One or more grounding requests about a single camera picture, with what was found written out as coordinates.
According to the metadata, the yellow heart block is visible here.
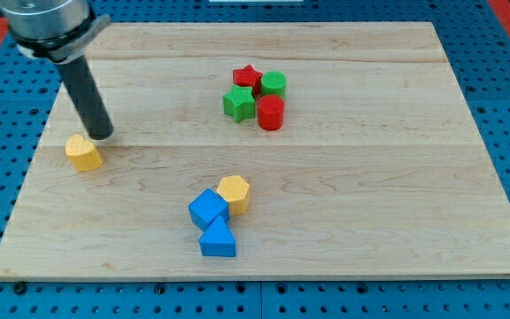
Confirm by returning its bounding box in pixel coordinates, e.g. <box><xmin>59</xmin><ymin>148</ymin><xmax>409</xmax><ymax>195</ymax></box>
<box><xmin>65</xmin><ymin>134</ymin><xmax>104</xmax><ymax>172</ymax></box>

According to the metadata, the blue cube block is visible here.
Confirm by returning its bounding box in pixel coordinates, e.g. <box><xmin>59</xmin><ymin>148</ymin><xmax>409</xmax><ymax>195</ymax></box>
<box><xmin>189</xmin><ymin>189</ymin><xmax>230</xmax><ymax>230</ymax></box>

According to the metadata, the wooden board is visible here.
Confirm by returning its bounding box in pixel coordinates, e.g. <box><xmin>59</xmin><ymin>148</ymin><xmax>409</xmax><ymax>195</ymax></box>
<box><xmin>0</xmin><ymin>22</ymin><xmax>510</xmax><ymax>282</ymax></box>

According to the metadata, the yellow hexagon block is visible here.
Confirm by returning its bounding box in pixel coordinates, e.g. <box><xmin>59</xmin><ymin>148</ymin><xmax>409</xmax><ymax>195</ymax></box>
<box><xmin>216</xmin><ymin>175</ymin><xmax>251</xmax><ymax>215</ymax></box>

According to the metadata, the red cylinder block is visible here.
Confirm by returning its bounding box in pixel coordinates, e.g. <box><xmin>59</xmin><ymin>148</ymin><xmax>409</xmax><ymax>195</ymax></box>
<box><xmin>257</xmin><ymin>95</ymin><xmax>285</xmax><ymax>131</ymax></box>

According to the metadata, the green star block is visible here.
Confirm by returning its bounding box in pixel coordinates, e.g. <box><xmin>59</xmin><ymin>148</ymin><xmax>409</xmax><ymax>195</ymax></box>
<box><xmin>222</xmin><ymin>84</ymin><xmax>255</xmax><ymax>123</ymax></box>

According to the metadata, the green cylinder block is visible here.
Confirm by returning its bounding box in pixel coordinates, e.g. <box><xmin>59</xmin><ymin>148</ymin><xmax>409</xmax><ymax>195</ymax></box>
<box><xmin>260</xmin><ymin>71</ymin><xmax>287</xmax><ymax>98</ymax></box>

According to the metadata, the red star block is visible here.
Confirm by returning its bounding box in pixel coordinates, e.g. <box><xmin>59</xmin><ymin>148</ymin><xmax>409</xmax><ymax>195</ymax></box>
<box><xmin>232</xmin><ymin>65</ymin><xmax>263</xmax><ymax>97</ymax></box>

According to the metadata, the blue triangle block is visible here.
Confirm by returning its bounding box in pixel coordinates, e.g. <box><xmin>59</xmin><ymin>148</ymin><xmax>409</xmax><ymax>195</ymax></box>
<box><xmin>198</xmin><ymin>217</ymin><xmax>236</xmax><ymax>257</ymax></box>

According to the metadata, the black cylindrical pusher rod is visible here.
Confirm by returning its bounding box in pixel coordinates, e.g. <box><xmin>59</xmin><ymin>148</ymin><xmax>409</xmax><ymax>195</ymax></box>
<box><xmin>57</xmin><ymin>56</ymin><xmax>113</xmax><ymax>140</ymax></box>

